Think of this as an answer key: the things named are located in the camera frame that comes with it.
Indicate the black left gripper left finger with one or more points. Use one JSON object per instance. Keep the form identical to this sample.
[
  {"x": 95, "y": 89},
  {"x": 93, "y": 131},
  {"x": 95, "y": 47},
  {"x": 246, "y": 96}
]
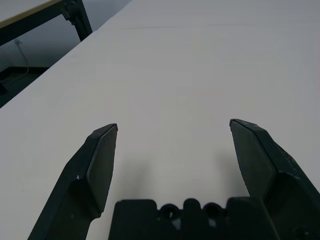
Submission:
[{"x": 75, "y": 180}]

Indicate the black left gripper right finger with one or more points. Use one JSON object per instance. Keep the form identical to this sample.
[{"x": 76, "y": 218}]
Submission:
[{"x": 272, "y": 170}]

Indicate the side table with black frame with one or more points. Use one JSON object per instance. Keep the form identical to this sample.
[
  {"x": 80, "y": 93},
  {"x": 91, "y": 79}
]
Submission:
[{"x": 80, "y": 17}]

